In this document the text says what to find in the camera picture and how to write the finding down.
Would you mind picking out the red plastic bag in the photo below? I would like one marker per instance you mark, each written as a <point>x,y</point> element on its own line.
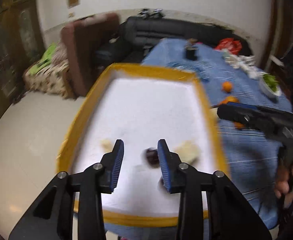
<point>233,46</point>

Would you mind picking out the yellow rimmed white tray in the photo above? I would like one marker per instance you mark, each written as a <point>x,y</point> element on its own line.
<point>141,105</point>

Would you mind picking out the small wall plaque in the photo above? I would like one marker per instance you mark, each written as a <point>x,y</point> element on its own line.
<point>72,3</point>

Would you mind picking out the white crumpled tissues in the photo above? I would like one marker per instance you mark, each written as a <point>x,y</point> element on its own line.
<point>245,63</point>

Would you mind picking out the orange on tablecloth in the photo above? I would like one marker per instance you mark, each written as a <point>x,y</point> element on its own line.
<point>227,87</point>

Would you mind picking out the toys on sofa back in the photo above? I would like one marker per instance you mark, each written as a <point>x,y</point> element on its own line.
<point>147,13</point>

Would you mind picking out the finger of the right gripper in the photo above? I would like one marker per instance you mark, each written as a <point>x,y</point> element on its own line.
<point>242,107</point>
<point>231,113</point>

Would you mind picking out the black cup with items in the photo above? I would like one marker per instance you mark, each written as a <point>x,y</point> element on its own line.
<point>190,49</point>

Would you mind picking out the dark wooden cabinet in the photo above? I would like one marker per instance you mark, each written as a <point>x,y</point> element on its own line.
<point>21,45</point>

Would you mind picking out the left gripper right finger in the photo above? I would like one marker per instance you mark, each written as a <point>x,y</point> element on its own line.
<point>230,216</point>

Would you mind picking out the beige bread block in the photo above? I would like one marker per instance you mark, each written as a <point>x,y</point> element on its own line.
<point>188,152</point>

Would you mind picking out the green cloth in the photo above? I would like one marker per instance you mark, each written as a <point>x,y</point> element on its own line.
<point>44,61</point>

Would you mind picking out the small pale bread piece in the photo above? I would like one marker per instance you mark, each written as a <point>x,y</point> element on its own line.
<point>106,146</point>

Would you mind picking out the orange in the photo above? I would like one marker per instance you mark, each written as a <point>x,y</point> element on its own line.
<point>228,99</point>
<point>227,87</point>

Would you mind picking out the white bowl with greens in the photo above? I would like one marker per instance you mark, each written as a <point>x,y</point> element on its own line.
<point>269,86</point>

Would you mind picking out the dark plum in tray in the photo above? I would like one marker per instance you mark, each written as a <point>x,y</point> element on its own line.
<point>151,156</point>

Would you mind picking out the brown armchair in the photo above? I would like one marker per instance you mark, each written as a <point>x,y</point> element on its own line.
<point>82,38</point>

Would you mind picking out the blue tablecloth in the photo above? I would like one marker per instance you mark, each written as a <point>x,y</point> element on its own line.
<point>252,159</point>

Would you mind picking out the black leather sofa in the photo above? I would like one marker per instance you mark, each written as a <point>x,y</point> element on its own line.
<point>137,37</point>

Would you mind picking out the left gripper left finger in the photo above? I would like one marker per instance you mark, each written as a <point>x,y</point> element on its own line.
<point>50,216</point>

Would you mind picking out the floral cushioned seat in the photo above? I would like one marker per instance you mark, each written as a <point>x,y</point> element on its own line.
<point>53,79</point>

